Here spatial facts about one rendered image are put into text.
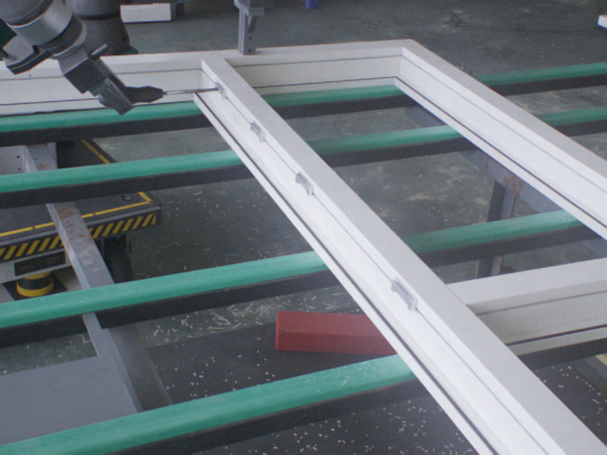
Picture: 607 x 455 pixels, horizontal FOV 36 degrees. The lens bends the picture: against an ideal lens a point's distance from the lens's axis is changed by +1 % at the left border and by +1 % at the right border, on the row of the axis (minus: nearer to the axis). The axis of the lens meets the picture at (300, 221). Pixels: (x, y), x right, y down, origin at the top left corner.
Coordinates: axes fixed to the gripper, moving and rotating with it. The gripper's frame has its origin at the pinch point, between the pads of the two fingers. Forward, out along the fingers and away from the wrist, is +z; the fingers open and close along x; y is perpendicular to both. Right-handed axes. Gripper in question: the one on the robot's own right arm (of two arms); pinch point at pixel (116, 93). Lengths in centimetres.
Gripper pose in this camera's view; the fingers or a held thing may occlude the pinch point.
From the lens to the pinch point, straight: 156.0
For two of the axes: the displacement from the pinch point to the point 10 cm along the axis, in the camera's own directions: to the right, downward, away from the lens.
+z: 4.1, 4.9, 7.7
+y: 8.4, -5.3, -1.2
